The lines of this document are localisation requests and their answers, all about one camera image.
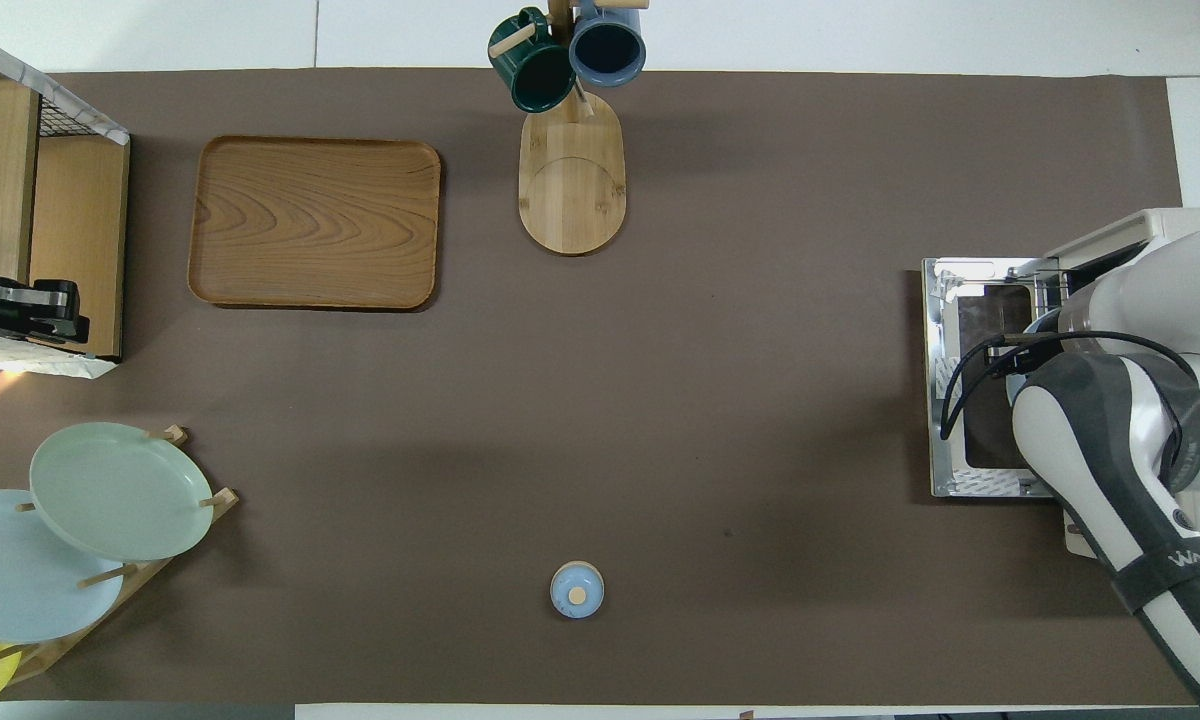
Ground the glass oven door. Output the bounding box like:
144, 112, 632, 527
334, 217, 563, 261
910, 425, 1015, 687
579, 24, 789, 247
922, 257, 1061, 498

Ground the dark green mug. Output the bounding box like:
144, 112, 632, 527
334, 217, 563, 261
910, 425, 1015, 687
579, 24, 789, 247
488, 8, 577, 113

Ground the pale green plate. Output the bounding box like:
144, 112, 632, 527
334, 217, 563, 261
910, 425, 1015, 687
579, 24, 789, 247
29, 422, 215, 562

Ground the beige toaster oven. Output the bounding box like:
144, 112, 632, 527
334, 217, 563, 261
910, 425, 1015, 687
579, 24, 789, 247
1045, 207, 1200, 561

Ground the blue mug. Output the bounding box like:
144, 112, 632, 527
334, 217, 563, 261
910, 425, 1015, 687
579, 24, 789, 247
568, 5, 648, 88

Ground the wooden plate rack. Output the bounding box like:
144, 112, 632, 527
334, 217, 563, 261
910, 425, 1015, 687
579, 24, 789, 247
0, 425, 240, 686

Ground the white patterned cloth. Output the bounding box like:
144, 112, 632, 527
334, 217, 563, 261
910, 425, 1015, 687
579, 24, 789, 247
0, 335, 119, 379
0, 25, 129, 146

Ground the light blue plate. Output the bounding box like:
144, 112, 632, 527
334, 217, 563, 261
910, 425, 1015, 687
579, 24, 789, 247
0, 489, 126, 645

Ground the wooden wire shelf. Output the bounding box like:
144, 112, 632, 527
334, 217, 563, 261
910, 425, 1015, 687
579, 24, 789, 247
0, 22, 131, 361

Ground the wooden tray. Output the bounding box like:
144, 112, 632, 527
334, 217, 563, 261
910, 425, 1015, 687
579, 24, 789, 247
187, 135, 443, 311

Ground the wooden mug tree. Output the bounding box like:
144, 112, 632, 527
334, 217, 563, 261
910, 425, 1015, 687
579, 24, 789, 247
488, 0, 651, 256

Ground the brown table mat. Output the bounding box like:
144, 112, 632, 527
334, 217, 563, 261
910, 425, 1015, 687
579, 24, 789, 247
0, 67, 1196, 707

